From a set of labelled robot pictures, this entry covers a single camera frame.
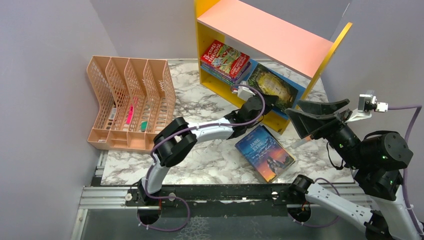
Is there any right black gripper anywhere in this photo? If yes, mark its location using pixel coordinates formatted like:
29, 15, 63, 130
284, 97, 368, 169

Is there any dark green Alice book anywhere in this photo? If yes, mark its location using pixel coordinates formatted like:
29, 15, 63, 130
247, 63, 299, 113

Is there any purple 52-storey treehouse book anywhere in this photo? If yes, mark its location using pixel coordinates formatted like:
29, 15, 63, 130
203, 61, 253, 86

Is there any green 104-storey treehouse book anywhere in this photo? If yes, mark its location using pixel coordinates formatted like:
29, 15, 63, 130
200, 63, 237, 86

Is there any Jane Eyre book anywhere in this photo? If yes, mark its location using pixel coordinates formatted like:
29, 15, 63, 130
235, 125, 296, 183

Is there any red 13-storey treehouse book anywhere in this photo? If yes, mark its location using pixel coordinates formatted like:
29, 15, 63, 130
200, 39, 250, 78

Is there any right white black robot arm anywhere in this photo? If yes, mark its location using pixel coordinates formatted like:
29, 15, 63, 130
286, 99, 424, 240

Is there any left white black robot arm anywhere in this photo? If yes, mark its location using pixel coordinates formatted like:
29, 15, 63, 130
137, 94, 278, 206

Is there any orange capped marker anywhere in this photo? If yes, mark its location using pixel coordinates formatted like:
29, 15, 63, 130
290, 135, 312, 149

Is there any yellow pink blue bookshelf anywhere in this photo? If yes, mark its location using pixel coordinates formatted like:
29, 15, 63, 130
194, 0, 353, 134

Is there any green marker in organizer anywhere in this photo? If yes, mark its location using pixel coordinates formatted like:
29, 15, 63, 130
140, 121, 148, 133

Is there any orange plastic file organizer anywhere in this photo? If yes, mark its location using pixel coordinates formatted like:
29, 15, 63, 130
86, 55, 177, 153

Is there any pink marker in organizer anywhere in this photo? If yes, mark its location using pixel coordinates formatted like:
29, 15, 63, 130
125, 103, 134, 125

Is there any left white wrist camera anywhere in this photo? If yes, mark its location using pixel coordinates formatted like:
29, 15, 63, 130
235, 86, 255, 102

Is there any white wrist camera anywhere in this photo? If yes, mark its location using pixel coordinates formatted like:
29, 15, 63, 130
235, 86, 255, 102
345, 90, 389, 123

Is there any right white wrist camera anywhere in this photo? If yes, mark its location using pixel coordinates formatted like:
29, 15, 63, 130
345, 90, 389, 123

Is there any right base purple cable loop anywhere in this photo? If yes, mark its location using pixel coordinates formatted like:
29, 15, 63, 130
286, 178, 342, 229

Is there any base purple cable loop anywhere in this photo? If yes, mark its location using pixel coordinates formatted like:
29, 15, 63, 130
137, 165, 191, 232
286, 178, 342, 229

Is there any black mounting rail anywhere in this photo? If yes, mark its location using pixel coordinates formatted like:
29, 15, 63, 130
124, 183, 312, 222

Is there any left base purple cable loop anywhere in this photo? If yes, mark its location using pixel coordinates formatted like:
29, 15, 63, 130
137, 165, 191, 232

